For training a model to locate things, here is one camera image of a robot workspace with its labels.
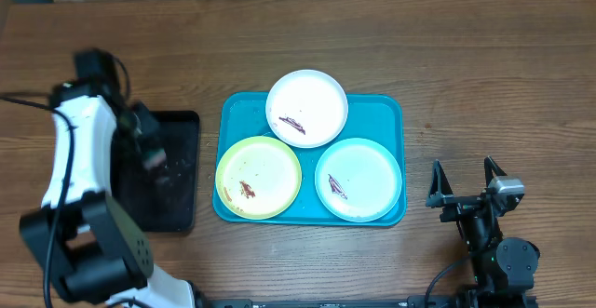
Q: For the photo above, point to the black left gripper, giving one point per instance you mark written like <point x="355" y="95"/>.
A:
<point x="150" y="125"/>

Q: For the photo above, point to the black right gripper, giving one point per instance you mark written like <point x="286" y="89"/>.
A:
<point x="441" y="194"/>

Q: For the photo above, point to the green pink sponge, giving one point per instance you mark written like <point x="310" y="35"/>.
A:
<point x="153" y="158"/>

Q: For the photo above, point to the yellow green plate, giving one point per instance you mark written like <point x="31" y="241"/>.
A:
<point x="258" y="178"/>

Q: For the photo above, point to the white plate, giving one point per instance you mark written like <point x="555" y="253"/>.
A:
<point x="306" y="108"/>

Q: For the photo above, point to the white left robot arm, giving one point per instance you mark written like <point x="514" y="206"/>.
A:
<point x="88" y="246"/>

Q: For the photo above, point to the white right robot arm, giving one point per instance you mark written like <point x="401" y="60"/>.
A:
<point x="503" y="268"/>

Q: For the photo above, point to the black water tray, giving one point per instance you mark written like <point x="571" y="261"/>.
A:
<point x="164" y="198"/>

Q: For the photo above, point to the light blue plate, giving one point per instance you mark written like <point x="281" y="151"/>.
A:
<point x="358" y="180"/>

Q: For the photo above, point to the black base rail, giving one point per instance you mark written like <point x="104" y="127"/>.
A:
<point x="415" y="301"/>

